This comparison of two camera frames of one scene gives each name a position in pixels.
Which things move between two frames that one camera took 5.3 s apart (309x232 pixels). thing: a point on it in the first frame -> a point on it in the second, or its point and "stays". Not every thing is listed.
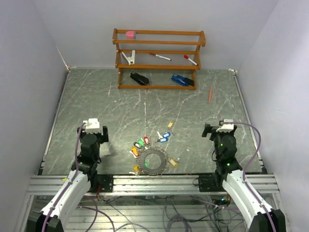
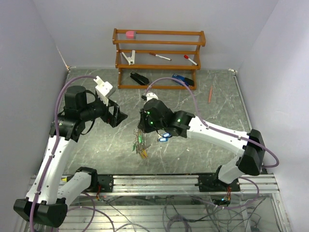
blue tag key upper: x=164 y=135 stays
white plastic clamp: x=131 y=60 stays
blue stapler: x=182 y=80 stays
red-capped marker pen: x=160 y=56 stays
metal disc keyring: x=140 y=160 -> x=140 y=147
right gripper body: x=209 y=129 -> x=147 y=124
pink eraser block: x=130 y=35 stays
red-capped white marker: x=187 y=57 stays
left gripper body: x=102 y=138 -> x=108 y=117
